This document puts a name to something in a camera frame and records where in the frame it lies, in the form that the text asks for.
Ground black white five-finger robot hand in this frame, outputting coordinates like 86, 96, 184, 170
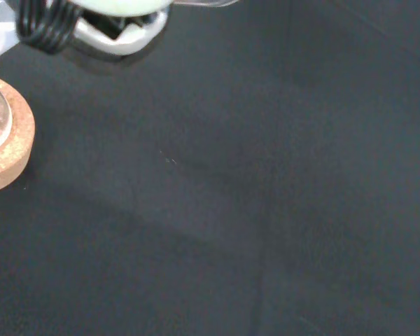
15, 0, 173, 56

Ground black bench cloth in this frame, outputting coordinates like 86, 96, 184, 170
0, 0, 420, 336

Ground cork ring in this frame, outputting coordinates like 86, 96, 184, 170
0, 76, 36, 195

